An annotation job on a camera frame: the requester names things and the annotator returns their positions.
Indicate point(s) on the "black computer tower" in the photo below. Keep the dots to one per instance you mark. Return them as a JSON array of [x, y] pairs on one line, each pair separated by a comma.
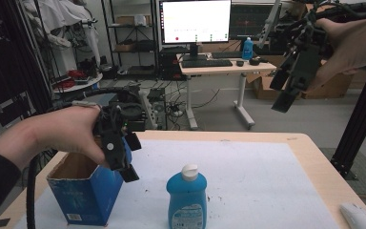
[[171, 65]]

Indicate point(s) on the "black metal shelf rack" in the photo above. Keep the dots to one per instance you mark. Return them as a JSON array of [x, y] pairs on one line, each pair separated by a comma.
[[130, 38]]

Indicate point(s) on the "bright computer monitor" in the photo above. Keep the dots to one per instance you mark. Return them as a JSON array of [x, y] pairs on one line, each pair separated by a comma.
[[196, 20]]

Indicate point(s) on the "white hanging cloth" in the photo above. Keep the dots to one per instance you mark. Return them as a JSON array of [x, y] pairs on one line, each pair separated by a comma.
[[60, 19]]

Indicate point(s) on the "white power strip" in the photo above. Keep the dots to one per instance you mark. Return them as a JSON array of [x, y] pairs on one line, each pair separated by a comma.
[[149, 111]]

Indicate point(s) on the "white computer mouse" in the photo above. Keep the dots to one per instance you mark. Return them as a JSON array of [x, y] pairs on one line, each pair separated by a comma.
[[359, 218]]

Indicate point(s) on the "black computer mouse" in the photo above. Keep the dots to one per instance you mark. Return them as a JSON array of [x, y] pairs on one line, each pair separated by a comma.
[[240, 63]]

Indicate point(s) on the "black device with round top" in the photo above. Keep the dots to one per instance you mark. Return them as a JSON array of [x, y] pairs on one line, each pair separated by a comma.
[[135, 116]]

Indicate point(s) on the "black aluminium stand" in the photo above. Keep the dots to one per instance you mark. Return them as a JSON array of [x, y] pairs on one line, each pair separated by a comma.
[[359, 120]]

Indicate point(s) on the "person's left hand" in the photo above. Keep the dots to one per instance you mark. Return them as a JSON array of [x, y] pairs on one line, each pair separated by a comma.
[[63, 132]]

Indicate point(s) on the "black keyboard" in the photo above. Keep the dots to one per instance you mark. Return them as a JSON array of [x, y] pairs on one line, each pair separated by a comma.
[[206, 63], [227, 55]]

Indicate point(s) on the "blue cardboard box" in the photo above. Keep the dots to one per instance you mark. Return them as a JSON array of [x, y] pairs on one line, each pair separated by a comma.
[[82, 197]]

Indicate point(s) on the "white table mat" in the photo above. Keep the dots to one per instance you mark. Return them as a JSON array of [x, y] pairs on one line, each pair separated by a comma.
[[251, 184]]

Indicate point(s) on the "small blue bottle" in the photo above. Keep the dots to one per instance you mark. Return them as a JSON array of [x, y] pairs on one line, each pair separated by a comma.
[[247, 49]]

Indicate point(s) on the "blue bottle with white cap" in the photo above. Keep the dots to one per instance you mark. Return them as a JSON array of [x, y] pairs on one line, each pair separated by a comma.
[[187, 197]]

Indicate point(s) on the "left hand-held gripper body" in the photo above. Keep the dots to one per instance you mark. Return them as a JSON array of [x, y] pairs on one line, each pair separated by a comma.
[[112, 149]]

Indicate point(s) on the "person's right hand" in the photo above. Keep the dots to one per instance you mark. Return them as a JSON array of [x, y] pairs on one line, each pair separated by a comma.
[[355, 44]]

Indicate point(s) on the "round white table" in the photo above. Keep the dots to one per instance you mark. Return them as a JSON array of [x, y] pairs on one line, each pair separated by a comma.
[[79, 84]]

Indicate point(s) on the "black metal-edged case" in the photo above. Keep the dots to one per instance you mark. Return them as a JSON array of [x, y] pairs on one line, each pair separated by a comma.
[[11, 111]]

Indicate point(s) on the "white-legged wooden desk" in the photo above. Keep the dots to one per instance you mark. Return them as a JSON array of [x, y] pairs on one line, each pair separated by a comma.
[[222, 69]]

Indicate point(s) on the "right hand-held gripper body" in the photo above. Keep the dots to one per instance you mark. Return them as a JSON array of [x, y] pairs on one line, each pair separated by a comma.
[[306, 60]]

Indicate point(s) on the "dark computer monitor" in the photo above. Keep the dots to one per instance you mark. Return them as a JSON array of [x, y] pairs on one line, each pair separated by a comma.
[[249, 20]]

